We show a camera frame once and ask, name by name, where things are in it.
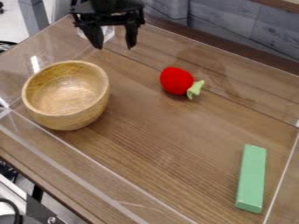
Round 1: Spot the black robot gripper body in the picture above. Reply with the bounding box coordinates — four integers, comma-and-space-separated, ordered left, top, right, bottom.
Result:
69, 0, 145, 27

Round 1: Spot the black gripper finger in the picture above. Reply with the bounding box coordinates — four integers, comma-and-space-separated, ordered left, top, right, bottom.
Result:
125, 21, 140, 49
80, 23, 104, 49

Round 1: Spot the red felt strawberry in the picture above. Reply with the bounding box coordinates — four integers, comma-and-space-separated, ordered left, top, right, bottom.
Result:
160, 66, 205, 100

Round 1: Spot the light wooden bowl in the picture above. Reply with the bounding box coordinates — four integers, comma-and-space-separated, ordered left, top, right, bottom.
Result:
21, 60, 109, 130

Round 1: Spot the black table leg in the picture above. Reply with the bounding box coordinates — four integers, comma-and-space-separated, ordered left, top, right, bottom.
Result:
32, 185, 42, 202

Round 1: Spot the green rectangular block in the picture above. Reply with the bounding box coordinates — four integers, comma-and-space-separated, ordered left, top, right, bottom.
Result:
234, 144, 266, 214

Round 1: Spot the grey post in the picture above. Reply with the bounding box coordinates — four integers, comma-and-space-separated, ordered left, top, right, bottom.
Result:
17, 0, 49, 36

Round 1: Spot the clear acrylic tray wall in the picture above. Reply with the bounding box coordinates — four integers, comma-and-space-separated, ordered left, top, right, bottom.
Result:
0, 17, 299, 224

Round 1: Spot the black cable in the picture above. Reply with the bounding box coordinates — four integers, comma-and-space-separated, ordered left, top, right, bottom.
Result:
0, 198, 23, 224

